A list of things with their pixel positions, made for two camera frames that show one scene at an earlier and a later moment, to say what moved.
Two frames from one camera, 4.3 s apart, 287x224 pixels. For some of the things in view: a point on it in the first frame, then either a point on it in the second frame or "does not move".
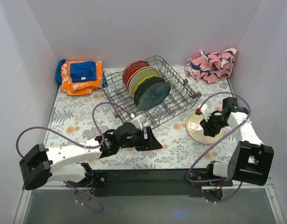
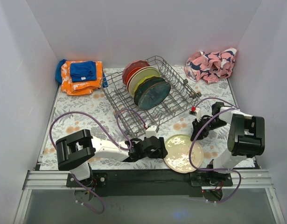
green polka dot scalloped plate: x=140 y=83 does not move
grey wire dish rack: x=181 y=96 does not move
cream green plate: x=196 y=132 to x=177 y=158
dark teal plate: x=144 y=85 does not move
